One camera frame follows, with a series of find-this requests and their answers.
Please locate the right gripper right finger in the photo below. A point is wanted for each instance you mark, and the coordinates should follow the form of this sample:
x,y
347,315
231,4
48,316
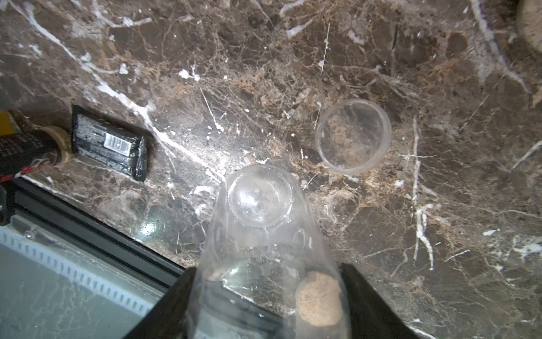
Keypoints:
x,y
371,317

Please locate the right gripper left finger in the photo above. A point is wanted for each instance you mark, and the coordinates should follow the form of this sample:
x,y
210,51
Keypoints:
x,y
165,320

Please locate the clear oatmeal jar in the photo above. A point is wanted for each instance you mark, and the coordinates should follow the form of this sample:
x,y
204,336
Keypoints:
x,y
262,242

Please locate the clear jar lid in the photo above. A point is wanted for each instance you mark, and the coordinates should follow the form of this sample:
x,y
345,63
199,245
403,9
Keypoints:
x,y
353,136

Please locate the near red-lid oatmeal jar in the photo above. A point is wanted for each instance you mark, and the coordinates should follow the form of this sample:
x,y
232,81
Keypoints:
x,y
318,300

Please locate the small black box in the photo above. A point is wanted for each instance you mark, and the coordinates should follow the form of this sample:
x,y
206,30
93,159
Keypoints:
x,y
109,144

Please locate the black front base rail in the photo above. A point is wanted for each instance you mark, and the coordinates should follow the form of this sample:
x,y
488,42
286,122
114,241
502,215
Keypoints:
x,y
65,274

